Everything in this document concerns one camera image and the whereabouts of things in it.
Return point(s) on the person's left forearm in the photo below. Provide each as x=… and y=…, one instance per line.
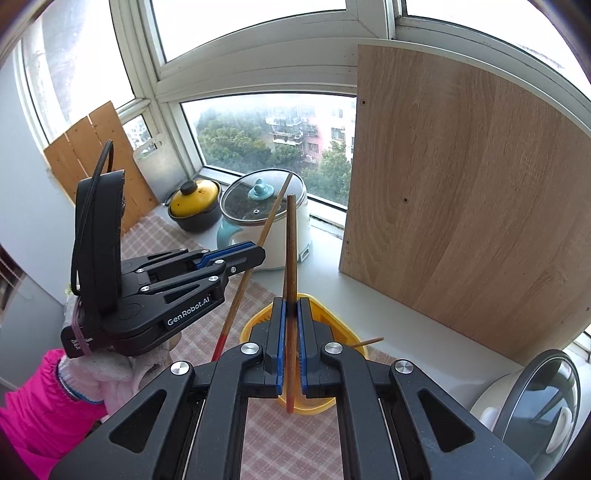
x=37, y=415

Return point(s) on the wooden chopstick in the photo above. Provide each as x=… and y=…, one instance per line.
x=369, y=341
x=291, y=254
x=235, y=309

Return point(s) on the yellow plastic container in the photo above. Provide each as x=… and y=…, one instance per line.
x=341, y=330

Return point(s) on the slatted wooden plank panel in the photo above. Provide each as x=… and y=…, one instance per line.
x=83, y=143

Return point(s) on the white cutting board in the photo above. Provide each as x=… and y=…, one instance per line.
x=166, y=175

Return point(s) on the person's left hand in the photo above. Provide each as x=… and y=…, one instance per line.
x=111, y=374

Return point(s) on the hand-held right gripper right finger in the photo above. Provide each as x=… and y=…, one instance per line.
x=302, y=350

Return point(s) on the white window frame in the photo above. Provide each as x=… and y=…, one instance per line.
x=258, y=78

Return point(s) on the yellow clay pot lid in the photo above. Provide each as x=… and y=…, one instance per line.
x=198, y=201

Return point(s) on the large light wooden board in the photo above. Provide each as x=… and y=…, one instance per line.
x=461, y=207

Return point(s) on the pink checked cloth mat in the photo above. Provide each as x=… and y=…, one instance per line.
x=152, y=235

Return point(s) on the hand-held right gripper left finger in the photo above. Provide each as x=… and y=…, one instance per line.
x=281, y=350

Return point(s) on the glass lid teal knob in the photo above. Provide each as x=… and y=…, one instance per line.
x=240, y=198

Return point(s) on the apartment buildings outside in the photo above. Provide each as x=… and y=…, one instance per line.
x=318, y=129

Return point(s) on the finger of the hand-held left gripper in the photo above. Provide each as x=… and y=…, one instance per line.
x=221, y=253
x=244, y=263

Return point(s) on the black clay pot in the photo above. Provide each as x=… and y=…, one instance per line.
x=198, y=221

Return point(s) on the white pan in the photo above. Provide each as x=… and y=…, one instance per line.
x=485, y=406

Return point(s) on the glass pan lid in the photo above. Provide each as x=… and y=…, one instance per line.
x=540, y=410

